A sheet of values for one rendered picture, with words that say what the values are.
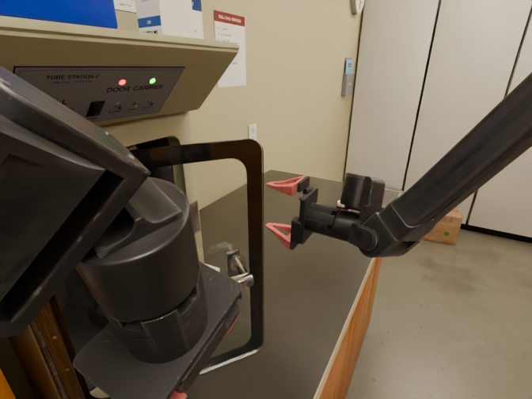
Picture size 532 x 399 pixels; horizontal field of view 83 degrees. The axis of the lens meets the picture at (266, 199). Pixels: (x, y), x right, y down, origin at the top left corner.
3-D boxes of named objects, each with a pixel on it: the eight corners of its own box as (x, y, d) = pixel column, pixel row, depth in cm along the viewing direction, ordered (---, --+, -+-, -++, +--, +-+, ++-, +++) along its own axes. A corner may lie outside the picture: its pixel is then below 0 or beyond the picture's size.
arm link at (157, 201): (73, 274, 10) (210, 202, 13) (23, 178, 14) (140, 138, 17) (127, 355, 15) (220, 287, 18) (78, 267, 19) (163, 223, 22)
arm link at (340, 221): (362, 249, 52) (367, 244, 57) (370, 211, 51) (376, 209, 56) (324, 238, 55) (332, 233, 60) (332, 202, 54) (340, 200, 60)
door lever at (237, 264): (184, 283, 44) (182, 269, 43) (245, 267, 47) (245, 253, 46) (191, 308, 39) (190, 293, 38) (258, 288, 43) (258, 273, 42)
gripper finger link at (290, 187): (275, 169, 64) (317, 176, 60) (274, 199, 67) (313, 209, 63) (258, 178, 58) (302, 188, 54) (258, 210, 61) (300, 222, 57)
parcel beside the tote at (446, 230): (406, 236, 286) (412, 209, 274) (406, 222, 313) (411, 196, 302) (455, 246, 271) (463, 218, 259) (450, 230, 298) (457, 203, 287)
